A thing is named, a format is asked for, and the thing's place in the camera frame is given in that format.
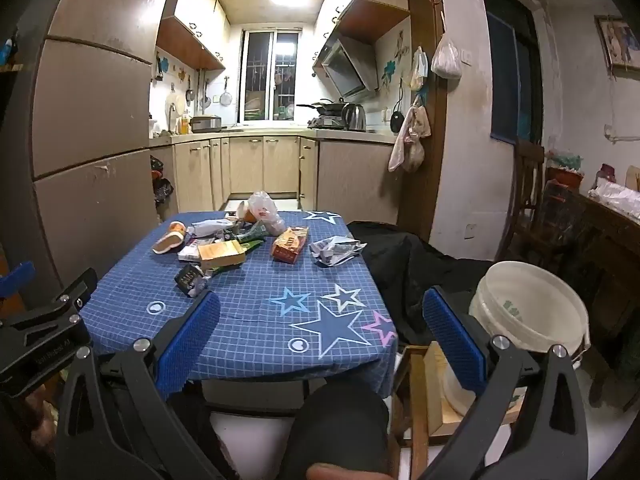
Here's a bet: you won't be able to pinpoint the tan cardboard box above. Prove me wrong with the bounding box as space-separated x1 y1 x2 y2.
197 240 247 272

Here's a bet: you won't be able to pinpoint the small black hanging pan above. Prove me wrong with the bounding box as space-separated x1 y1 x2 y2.
390 77 405 135

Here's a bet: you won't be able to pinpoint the dark wooden chair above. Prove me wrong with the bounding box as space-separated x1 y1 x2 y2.
500 140 551 261

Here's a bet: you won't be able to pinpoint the steel range hood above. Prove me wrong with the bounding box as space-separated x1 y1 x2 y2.
312 37 379 103

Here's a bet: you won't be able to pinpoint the dark window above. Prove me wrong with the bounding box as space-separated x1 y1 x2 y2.
480 0 546 143

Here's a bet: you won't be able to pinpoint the yellowish hanging plastic bag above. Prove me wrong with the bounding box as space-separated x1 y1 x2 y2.
410 46 430 92

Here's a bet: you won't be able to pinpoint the white hanging plastic bag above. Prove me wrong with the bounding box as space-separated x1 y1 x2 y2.
431 32 463 81

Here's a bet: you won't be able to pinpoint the black trash bag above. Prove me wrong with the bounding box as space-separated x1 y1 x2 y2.
150 156 174 206

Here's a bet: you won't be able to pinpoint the dark wooden table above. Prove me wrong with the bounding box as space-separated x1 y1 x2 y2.
540 180 640 361

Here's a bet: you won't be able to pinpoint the white plastic sheet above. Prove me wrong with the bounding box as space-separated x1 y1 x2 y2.
589 180 640 221

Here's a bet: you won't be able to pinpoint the beige refrigerator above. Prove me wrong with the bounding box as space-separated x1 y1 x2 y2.
30 0 173 286

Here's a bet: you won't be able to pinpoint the red basin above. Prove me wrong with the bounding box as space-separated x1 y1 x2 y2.
545 166 585 192

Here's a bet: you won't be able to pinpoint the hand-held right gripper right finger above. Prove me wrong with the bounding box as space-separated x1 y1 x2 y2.
421 286 591 480

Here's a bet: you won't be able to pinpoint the framed picture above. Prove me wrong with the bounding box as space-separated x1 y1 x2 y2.
594 15 640 72

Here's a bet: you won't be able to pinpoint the dark wooden stool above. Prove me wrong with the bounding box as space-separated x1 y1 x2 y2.
390 345 531 480

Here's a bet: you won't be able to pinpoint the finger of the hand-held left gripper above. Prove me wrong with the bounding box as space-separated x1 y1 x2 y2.
0 261 36 302
0 267 99 342

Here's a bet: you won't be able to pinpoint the beige lower kitchen cabinets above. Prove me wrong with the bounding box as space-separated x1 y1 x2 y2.
150 132 401 211

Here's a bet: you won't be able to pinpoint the person's black trouser leg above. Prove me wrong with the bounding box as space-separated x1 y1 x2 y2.
287 379 391 480

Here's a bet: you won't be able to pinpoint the person's right hand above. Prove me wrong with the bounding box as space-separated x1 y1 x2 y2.
304 462 353 480

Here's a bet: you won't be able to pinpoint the kitchen window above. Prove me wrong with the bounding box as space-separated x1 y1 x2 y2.
241 27 303 123

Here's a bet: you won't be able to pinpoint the black foil packet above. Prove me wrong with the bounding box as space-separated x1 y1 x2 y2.
174 265 211 300

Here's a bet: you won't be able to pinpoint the orange snack box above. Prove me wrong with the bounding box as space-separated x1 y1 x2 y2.
271 226 310 264

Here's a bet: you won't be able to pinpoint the green wrapper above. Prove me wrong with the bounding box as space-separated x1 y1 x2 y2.
235 224 266 252

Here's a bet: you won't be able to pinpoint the steel kettle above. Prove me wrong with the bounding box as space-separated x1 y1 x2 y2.
341 102 367 132

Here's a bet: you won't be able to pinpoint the silver wrapper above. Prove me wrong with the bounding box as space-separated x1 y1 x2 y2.
309 236 367 267

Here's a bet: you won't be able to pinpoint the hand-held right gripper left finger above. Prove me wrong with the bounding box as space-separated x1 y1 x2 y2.
54 290 223 480

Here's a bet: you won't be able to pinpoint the clear plastic bag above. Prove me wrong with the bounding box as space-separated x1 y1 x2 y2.
248 191 287 237

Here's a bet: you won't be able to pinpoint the white plastic bucket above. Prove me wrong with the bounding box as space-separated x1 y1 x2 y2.
440 261 591 417

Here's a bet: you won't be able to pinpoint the white printed plastic pouch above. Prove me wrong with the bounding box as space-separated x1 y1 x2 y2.
189 217 236 237

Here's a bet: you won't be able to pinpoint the beige upper cabinet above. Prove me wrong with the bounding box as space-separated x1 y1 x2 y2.
314 0 412 46
156 0 232 72

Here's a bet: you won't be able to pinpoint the light wooden board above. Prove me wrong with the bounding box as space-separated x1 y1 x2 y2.
424 341 531 436

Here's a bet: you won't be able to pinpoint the blue star-print tablecloth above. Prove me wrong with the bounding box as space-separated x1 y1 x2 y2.
80 209 399 401

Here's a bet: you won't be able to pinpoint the pink hanging plastic bag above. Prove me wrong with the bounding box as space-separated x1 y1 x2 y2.
388 105 432 173

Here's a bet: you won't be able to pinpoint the black frying pan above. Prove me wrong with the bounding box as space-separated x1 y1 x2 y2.
296 99 346 117

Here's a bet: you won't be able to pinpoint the black cloth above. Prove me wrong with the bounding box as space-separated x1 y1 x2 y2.
346 220 496 346

